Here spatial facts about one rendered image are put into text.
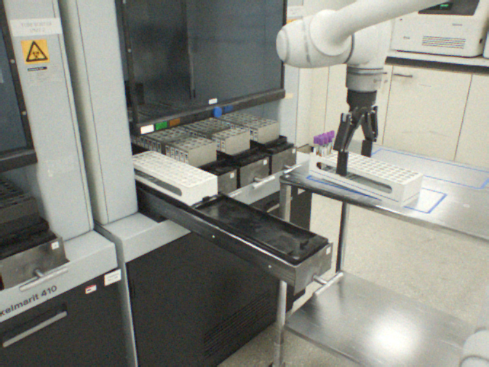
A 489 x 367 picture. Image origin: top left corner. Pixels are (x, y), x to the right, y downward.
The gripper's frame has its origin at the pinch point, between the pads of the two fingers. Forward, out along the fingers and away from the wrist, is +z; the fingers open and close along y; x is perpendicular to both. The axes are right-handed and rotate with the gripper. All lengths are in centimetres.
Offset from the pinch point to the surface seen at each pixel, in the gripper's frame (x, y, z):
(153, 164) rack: 39, -40, 1
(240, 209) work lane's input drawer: 10.9, -32.7, 7.0
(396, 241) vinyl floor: 37, 110, 88
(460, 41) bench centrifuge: 56, 190, -12
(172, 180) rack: 25.9, -42.6, 0.9
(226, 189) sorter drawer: 30.6, -20.5, 12.1
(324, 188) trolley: 1.9, -10.2, 5.4
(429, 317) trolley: -18, 29, 59
